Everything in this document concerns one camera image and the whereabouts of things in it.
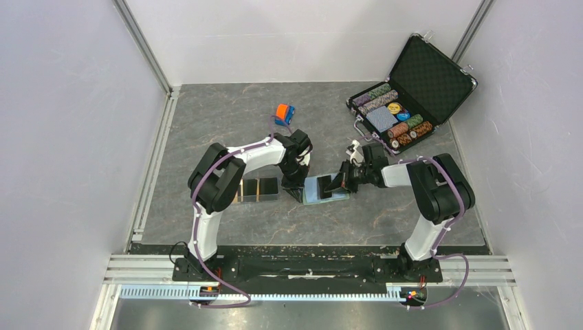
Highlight blue orange card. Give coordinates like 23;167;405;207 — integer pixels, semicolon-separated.
274;104;295;127

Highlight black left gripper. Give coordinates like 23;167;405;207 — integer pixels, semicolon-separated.
279;161;309;204

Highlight clear tray with cards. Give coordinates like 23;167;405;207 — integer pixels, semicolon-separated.
233;177;280;204

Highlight black poker chip case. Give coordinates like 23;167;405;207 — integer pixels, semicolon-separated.
346;33;478;154

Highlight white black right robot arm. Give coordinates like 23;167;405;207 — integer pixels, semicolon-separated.
318;142;476;281

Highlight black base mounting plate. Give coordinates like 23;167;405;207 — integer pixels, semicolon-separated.
172;245;443;294

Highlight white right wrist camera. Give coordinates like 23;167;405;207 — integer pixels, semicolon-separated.
346;140;364;166

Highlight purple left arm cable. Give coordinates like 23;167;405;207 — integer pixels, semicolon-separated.
190;114;315;309

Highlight green card holder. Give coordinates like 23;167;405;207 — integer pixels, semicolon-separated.
302;173;349;206

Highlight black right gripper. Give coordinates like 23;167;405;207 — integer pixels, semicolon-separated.
324;159;372;194

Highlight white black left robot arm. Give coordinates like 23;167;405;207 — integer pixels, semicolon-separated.
187;129;313;281

